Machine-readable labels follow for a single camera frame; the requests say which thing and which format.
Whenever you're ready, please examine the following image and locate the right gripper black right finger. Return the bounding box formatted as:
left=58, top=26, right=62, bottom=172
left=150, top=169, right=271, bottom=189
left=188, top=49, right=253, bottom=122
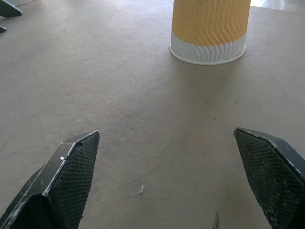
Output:
left=234, top=127, right=305, bottom=229

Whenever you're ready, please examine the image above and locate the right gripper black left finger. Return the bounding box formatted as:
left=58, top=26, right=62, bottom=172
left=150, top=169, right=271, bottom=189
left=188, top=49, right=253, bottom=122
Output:
left=0, top=130, right=101, bottom=229

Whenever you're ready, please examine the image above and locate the yellow and white paper cup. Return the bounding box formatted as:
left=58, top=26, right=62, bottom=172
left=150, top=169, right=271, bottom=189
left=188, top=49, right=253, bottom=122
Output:
left=169, top=0, right=252, bottom=65

